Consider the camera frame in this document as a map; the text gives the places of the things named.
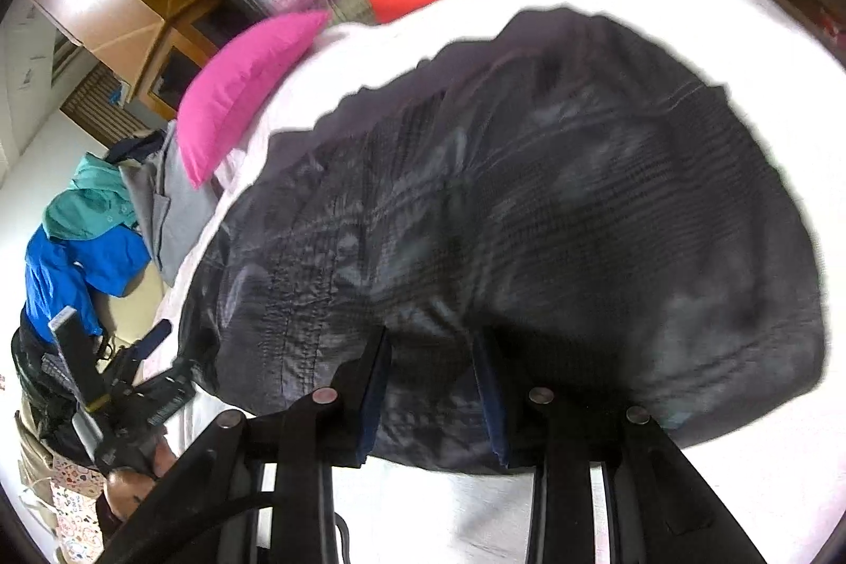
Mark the brown slatted panel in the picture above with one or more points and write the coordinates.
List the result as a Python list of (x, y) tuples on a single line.
[(99, 105)]

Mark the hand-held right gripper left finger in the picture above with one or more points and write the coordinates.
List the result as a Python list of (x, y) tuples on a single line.
[(373, 399)]

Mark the beige padded surface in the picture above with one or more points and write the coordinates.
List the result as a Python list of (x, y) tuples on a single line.
[(135, 306)]

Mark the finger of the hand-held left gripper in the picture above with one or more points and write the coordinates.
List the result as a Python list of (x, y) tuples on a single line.
[(173, 389), (153, 339)]

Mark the pink pillow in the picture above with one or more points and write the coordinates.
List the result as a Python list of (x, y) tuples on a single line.
[(244, 88)]

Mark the person's beige pants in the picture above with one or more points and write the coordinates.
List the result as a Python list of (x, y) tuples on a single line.
[(33, 451)]

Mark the person's left hand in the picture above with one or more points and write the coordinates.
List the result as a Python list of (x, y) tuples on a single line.
[(129, 481)]

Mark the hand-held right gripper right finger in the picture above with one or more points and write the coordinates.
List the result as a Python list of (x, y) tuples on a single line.
[(492, 405)]

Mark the black quilted jacket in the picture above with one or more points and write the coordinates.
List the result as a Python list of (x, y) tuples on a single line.
[(529, 194)]

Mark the grey garment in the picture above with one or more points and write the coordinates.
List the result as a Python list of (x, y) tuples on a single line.
[(178, 214)]

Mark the teal garment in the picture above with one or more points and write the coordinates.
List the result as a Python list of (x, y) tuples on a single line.
[(86, 207)]

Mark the white textured blanket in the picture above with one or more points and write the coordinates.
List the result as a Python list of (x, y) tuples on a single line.
[(727, 504)]

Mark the dark navy garment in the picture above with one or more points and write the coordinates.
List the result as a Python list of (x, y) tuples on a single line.
[(142, 148)]

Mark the patterned cloth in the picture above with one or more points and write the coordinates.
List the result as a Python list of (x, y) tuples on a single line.
[(73, 504)]

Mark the blue garment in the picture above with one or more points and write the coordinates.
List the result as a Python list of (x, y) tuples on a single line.
[(66, 273)]

